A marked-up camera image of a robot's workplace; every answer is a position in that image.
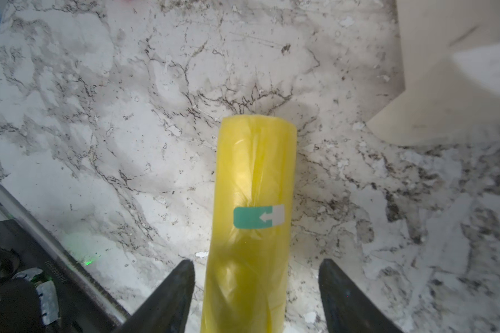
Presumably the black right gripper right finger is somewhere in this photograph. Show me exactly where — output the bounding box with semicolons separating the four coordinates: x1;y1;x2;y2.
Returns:
318;259;401;333

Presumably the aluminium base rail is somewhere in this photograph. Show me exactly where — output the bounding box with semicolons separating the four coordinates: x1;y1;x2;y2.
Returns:
0;184;130;327

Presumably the white bottom drawer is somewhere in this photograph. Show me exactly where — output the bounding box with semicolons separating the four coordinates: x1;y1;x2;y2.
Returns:
367;1;500;146

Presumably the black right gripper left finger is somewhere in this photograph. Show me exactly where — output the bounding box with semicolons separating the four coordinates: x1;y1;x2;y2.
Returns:
114;259;195;332

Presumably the yellow trash bag roll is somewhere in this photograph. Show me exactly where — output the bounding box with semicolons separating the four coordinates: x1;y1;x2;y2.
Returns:
201;115;297;332

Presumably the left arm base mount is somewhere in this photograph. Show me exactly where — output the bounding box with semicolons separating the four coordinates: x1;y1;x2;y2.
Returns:
0;220;117;332

